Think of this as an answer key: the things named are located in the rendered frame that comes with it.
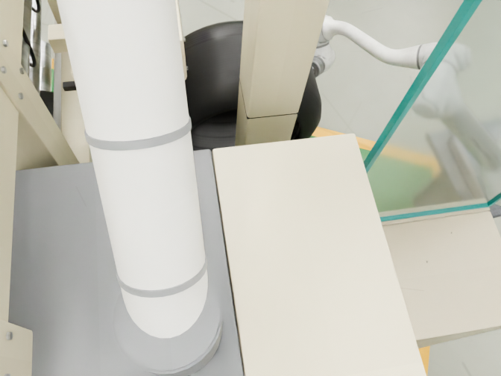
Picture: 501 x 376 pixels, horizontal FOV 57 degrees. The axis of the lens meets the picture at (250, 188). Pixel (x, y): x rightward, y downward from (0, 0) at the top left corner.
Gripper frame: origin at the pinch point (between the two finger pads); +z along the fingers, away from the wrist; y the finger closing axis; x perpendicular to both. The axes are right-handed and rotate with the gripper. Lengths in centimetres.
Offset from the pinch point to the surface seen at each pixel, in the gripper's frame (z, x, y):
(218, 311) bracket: 130, -18, -57
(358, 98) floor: -127, -36, 52
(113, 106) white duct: 132, 9, -73
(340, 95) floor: -122, -25, 58
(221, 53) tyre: 48, 21, -23
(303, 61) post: 78, 1, -60
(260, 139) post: 71, -6, -31
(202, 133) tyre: 29.2, 10.9, 27.8
